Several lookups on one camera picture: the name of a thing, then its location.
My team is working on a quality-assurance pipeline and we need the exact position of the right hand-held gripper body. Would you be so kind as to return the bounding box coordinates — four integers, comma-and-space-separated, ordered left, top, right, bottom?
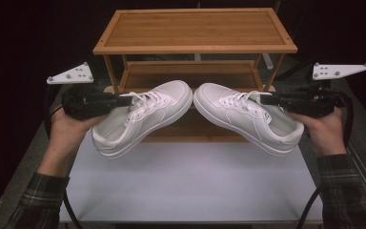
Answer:
279, 61, 366, 118

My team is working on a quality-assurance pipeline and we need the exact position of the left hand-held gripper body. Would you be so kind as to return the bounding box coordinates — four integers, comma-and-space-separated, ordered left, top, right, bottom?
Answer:
46, 61, 122, 121

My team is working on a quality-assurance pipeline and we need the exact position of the white sneaker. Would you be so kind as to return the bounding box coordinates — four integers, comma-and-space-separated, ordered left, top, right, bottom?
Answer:
193, 82, 305, 158
91, 79, 193, 160

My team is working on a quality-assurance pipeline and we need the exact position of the wooden three-tier shoe rack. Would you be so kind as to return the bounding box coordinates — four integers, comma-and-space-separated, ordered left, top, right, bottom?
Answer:
92, 8, 298, 143

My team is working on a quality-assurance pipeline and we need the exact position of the person's right hand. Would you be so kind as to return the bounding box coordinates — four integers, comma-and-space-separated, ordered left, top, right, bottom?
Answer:
287, 106, 348, 156

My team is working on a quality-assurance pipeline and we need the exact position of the person's left hand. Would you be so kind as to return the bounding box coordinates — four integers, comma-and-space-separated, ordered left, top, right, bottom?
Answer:
46, 106, 109, 156

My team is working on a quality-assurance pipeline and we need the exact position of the white bar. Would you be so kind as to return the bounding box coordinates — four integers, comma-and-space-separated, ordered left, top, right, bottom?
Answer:
261, 52, 275, 72

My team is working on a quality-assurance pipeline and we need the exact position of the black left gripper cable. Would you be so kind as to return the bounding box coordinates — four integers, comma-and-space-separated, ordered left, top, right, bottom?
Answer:
43, 84, 84, 229

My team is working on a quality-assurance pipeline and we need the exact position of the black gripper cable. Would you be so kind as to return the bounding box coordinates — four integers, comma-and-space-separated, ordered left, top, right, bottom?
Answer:
43, 84, 84, 229
295, 92, 355, 229

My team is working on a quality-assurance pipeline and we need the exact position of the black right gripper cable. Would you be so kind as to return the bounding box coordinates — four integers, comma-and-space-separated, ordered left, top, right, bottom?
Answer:
295, 92, 355, 229

